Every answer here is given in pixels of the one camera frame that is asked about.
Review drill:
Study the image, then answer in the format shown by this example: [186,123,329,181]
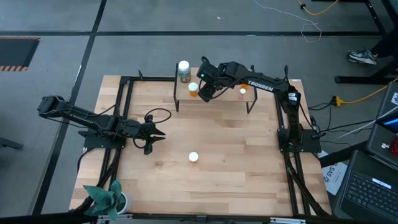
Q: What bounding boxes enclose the person's shoe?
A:
[347,49,379,65]

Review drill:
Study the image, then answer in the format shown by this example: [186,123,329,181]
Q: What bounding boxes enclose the black desk leg frame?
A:
[334,0,398,85]

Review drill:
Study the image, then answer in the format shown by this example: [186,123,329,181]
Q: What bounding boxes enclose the white plant pot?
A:
[116,192,130,215]

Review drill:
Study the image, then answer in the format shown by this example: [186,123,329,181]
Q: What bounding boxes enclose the black power cable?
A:
[306,101,379,134]

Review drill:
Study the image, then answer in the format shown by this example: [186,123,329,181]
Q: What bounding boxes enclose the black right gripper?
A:
[198,77,225,102]

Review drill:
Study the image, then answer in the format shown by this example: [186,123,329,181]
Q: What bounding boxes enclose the green leafy plant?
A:
[82,179,124,222]

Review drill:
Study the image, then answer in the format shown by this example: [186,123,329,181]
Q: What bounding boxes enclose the yellow extension cable with plug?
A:
[331,77,398,106]

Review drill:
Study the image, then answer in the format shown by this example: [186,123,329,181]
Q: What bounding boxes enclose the wooden shelf black metal frame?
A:
[173,67,259,114]

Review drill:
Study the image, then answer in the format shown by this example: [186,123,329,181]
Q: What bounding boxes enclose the black mat hazard stripes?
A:
[0,36,41,72]

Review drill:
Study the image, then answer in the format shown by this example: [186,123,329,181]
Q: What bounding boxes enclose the yellow cable black connector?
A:
[295,0,340,16]

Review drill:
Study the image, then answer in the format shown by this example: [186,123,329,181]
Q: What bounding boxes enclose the black chair base leg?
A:
[0,136,24,151]

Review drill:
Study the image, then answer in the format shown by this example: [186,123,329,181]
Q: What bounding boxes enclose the black aluminium table frame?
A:
[73,68,332,218]

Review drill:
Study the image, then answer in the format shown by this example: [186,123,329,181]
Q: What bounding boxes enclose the thin white floor cable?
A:
[253,0,323,44]

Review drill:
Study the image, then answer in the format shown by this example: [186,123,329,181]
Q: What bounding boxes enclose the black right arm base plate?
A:
[277,128,323,154]

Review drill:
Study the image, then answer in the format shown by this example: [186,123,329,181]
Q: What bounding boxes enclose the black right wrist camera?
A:
[197,56,218,80]

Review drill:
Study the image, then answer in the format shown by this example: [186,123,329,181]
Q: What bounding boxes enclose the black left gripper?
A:
[119,119,167,156]

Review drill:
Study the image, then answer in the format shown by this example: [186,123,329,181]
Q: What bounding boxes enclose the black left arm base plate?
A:
[77,129,127,149]

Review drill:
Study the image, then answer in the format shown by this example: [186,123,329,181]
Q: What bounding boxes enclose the black keyboard laptop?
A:
[331,149,398,222]

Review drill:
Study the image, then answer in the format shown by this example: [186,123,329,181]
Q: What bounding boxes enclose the person's leg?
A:
[369,29,398,58]

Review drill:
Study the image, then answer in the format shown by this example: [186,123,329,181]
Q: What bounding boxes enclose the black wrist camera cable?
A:
[144,107,172,126]

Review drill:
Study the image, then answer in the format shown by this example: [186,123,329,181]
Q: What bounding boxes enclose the silver metal bracket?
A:
[269,217,307,224]

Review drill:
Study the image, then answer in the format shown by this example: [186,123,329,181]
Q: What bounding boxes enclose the white printed paper sheet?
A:
[322,151,348,196]

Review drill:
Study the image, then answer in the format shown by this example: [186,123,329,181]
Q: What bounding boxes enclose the gummy vitamin bottle green label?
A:
[177,60,192,84]

